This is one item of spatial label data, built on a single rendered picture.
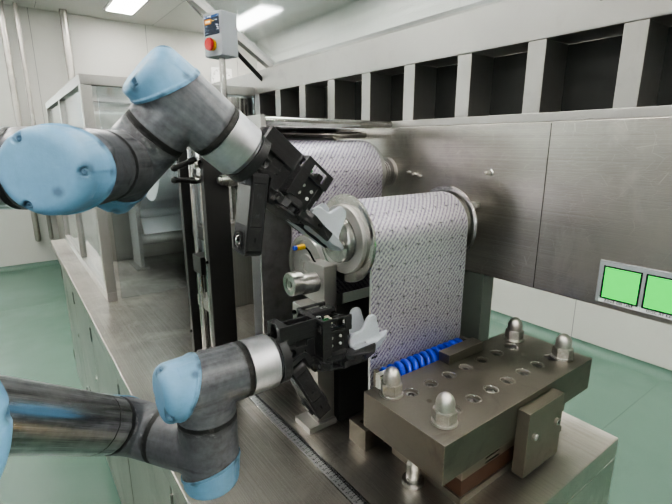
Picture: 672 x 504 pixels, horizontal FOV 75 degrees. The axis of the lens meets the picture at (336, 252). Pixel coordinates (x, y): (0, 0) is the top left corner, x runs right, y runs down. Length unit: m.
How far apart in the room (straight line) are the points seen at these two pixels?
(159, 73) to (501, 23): 0.64
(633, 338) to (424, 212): 2.79
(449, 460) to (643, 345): 2.88
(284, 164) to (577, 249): 0.52
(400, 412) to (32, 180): 0.52
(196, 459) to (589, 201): 0.70
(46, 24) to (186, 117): 5.70
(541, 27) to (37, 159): 0.77
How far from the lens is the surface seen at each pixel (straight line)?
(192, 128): 0.55
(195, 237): 1.01
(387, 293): 0.73
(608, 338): 3.52
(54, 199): 0.43
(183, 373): 0.57
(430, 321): 0.84
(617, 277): 0.83
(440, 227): 0.80
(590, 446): 0.93
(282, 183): 0.61
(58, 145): 0.42
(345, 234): 0.70
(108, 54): 6.26
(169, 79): 0.54
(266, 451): 0.82
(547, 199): 0.87
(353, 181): 0.95
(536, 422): 0.77
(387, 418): 0.69
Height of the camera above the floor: 1.40
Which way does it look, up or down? 14 degrees down
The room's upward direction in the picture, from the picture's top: straight up
